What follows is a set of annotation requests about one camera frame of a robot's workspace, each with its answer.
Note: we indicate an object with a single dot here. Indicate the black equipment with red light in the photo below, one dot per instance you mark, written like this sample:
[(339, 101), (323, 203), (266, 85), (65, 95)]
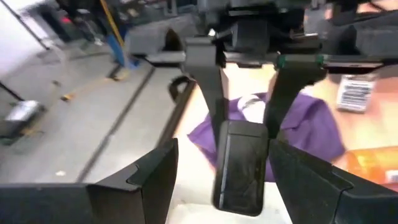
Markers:
[(68, 21)]

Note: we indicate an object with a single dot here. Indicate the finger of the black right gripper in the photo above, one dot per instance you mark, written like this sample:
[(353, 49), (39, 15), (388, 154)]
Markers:
[(289, 93), (211, 81)]

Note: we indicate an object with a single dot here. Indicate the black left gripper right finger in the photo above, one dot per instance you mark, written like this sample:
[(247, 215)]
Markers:
[(326, 199)]

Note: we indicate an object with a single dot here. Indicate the black table corner bracket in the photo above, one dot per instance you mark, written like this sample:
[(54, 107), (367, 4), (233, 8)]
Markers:
[(174, 85)]

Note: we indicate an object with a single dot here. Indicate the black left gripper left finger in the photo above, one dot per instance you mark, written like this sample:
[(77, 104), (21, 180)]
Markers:
[(124, 202)]

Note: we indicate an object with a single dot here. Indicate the blue stand post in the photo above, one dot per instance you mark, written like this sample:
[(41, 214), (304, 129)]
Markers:
[(118, 53)]

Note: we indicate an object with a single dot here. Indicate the grey box with dark opening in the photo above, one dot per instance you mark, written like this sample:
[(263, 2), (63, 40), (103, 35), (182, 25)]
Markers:
[(146, 37)]

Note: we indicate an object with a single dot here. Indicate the thin black pole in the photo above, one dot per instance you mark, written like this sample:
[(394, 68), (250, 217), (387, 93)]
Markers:
[(25, 25)]

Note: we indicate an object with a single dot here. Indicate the black table frame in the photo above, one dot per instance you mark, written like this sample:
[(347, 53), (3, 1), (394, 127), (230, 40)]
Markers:
[(177, 115)]

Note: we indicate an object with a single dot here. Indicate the purple cloth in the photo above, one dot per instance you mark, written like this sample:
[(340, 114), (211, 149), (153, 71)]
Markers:
[(311, 124)]

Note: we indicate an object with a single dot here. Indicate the silver metal box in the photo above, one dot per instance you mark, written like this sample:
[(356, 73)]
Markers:
[(21, 116)]

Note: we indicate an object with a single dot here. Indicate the dark grey plastic bin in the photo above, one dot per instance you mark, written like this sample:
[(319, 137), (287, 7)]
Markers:
[(373, 40)]

